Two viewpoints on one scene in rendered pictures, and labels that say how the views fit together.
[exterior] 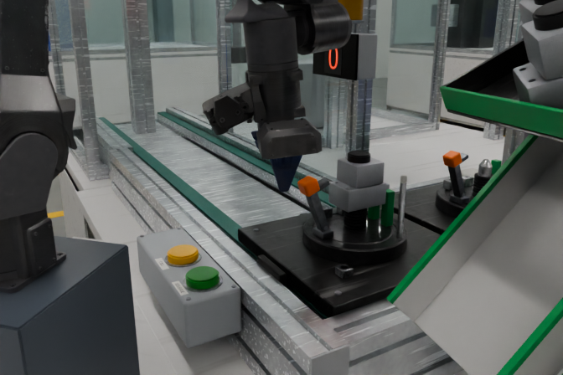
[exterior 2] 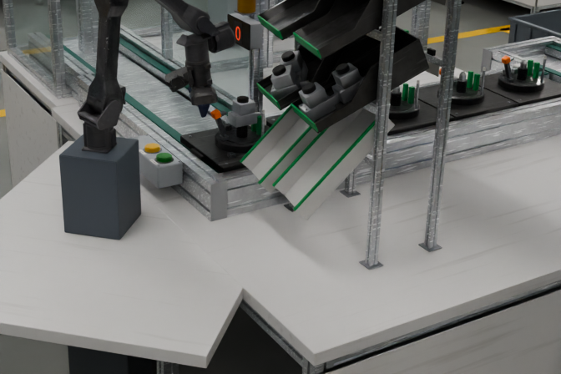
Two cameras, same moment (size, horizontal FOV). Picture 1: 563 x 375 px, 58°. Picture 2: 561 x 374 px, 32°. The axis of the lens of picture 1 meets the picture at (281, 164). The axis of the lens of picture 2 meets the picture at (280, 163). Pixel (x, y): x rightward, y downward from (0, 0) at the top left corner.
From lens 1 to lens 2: 1.83 m
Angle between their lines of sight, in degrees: 8
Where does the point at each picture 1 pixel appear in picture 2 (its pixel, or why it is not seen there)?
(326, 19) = (222, 38)
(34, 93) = (113, 86)
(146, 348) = not seen: hidden behind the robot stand
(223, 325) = (174, 179)
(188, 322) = (159, 176)
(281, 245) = (203, 144)
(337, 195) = (231, 118)
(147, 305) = not seen: hidden behind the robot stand
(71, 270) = (122, 147)
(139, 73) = (88, 0)
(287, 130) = (202, 93)
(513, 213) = (291, 128)
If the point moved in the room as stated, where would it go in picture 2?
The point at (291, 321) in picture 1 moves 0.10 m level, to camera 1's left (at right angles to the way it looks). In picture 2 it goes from (204, 174) to (163, 173)
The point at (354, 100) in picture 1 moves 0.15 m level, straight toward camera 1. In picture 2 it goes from (252, 58) to (244, 75)
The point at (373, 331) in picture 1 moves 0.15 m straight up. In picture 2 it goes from (238, 177) to (238, 119)
